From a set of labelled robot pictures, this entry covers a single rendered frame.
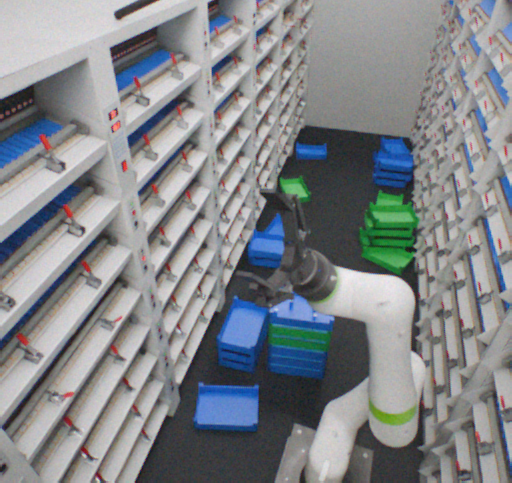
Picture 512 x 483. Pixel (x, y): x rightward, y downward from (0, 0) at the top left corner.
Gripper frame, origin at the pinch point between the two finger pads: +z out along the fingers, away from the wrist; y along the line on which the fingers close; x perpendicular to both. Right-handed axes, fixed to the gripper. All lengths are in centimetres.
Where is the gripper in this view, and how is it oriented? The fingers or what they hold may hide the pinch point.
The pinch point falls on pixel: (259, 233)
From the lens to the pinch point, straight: 63.9
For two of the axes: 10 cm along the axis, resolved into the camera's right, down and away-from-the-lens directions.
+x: 8.5, 0.8, -5.1
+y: 2.5, -9.3, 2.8
